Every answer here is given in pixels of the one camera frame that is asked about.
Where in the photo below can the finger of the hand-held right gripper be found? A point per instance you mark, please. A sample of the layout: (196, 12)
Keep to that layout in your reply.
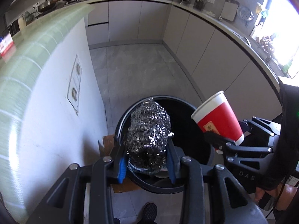
(259, 124)
(216, 139)

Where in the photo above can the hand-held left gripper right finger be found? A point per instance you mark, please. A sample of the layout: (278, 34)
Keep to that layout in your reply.
(172, 170)

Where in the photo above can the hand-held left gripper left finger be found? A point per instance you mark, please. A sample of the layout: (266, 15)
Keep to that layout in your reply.
(122, 168)

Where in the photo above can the red paper cup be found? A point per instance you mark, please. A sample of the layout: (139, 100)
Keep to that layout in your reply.
(219, 116)

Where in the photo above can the black round trash bin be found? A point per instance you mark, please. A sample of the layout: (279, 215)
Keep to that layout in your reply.
(184, 121)

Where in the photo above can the steel wool scrubber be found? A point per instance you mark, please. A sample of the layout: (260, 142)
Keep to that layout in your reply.
(147, 130)

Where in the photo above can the person's right forearm black sleeve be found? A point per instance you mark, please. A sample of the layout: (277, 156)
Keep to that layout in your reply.
(289, 121)

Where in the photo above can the person's right hand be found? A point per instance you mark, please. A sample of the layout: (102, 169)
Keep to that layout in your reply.
(258, 192)

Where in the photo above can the brown cardboard sheet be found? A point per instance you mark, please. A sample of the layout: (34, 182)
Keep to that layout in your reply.
(107, 144)

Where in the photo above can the person's black shoe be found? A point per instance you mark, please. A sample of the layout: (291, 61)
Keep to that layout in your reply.
(149, 212)

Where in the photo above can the white kitchen island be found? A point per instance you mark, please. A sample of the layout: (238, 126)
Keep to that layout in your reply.
(53, 126)

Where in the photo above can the paper sheet on island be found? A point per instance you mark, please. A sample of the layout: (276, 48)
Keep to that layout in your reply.
(75, 84)

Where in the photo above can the bright window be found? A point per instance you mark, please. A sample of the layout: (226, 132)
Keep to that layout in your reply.
(282, 28)

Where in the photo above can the grey lower cabinets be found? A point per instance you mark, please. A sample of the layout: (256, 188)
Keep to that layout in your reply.
(193, 42)

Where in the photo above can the steel colander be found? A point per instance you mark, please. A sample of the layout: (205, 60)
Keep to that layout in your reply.
(244, 14)

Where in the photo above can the white kitchen countertop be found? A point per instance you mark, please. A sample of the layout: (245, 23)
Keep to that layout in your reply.
(210, 19)

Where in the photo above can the yellow hanging item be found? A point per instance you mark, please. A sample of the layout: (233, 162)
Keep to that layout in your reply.
(258, 8)

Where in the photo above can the white cutting board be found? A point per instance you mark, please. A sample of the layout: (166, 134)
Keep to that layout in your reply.
(229, 10)

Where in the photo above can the dark utensil holder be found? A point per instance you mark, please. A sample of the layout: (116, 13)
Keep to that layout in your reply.
(199, 4)

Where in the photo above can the green checked tablecloth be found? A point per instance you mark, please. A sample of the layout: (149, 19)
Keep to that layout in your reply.
(28, 58)

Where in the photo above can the silver blue carton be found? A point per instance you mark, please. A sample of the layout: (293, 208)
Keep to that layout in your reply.
(6, 45)

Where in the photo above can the green teapot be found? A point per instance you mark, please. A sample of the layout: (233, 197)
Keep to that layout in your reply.
(29, 16)

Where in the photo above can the grey pot with lid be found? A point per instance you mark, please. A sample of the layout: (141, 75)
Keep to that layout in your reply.
(48, 5)

